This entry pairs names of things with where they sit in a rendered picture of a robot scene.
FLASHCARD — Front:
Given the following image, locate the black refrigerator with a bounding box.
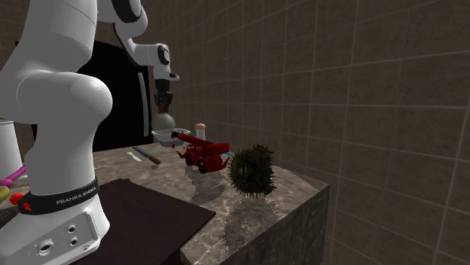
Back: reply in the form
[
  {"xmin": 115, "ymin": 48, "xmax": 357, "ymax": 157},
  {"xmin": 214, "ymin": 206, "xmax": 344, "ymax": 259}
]
[{"xmin": 14, "ymin": 40, "xmax": 154, "ymax": 153}]

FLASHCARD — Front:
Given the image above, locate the white bowl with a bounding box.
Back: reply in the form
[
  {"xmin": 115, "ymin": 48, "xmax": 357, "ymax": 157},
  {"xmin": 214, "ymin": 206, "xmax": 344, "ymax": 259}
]
[{"xmin": 151, "ymin": 127, "xmax": 192, "ymax": 148}]

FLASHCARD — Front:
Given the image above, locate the white shaker with pink top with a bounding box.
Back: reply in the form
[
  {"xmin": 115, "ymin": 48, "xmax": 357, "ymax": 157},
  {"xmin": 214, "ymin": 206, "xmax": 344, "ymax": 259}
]
[{"xmin": 194, "ymin": 122, "xmax": 207, "ymax": 142}]

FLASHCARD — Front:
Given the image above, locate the red toy crane truck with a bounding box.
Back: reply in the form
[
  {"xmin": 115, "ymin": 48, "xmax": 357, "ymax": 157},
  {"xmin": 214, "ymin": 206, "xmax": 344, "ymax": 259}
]
[{"xmin": 170, "ymin": 130, "xmax": 230, "ymax": 175}]

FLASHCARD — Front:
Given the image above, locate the brown spiky ball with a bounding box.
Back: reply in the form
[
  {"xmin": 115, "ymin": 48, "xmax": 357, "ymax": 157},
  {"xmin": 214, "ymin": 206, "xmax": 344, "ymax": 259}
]
[{"xmin": 226, "ymin": 143, "xmax": 277, "ymax": 200}]

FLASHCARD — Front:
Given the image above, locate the dark maroon robot stand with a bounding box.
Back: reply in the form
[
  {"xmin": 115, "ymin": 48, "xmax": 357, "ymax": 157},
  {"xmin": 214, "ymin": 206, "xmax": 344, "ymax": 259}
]
[{"xmin": 67, "ymin": 178, "xmax": 217, "ymax": 265}]

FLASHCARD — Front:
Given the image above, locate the white cylindrical container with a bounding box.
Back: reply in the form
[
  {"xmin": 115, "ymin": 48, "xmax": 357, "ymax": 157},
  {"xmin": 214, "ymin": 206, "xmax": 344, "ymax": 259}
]
[{"xmin": 0, "ymin": 120, "xmax": 24, "ymax": 181}]

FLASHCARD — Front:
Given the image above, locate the knife with brown handle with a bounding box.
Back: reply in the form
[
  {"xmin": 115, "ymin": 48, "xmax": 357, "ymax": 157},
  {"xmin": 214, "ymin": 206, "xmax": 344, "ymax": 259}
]
[{"xmin": 132, "ymin": 146, "xmax": 162, "ymax": 166}]

